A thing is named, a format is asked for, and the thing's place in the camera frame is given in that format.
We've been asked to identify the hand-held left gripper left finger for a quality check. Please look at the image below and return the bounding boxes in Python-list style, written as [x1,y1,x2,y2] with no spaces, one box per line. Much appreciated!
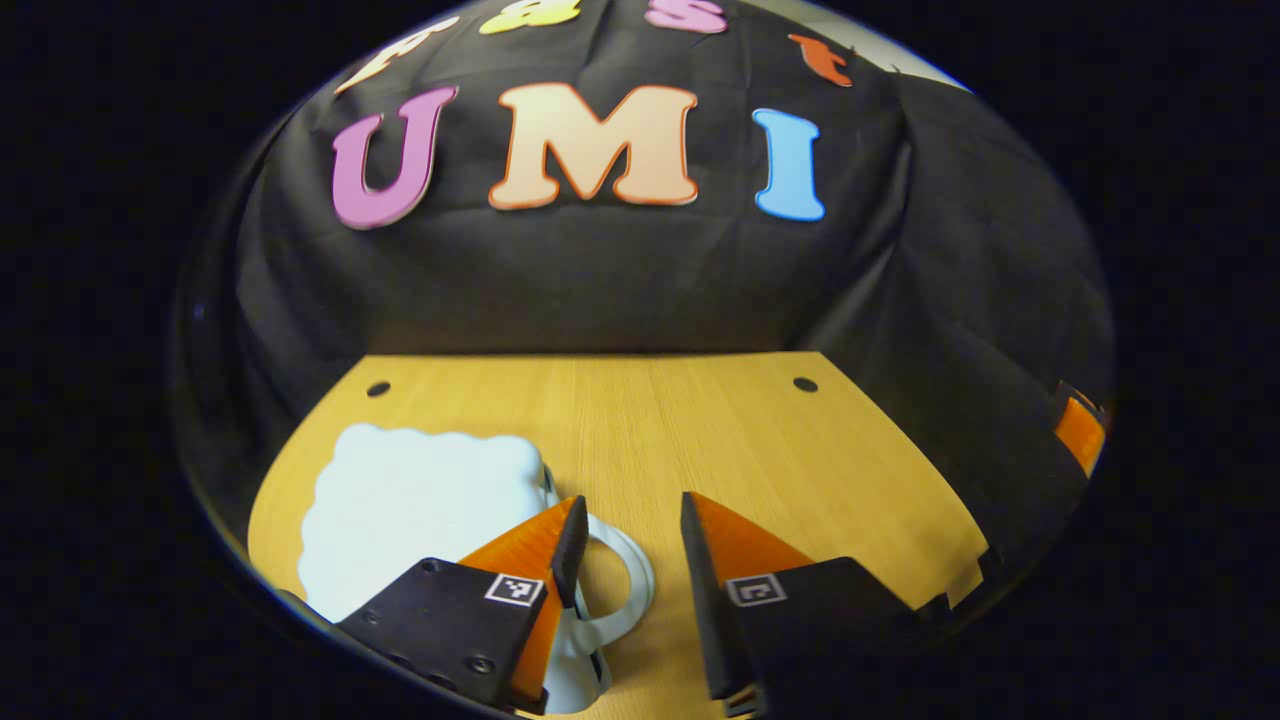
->
[335,495,591,715]

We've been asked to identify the black backdrop cloth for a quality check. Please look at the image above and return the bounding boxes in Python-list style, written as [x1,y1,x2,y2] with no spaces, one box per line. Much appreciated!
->
[180,0,1116,601]

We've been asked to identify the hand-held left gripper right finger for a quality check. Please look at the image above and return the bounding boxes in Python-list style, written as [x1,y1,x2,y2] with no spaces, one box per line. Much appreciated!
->
[680,490,951,717]

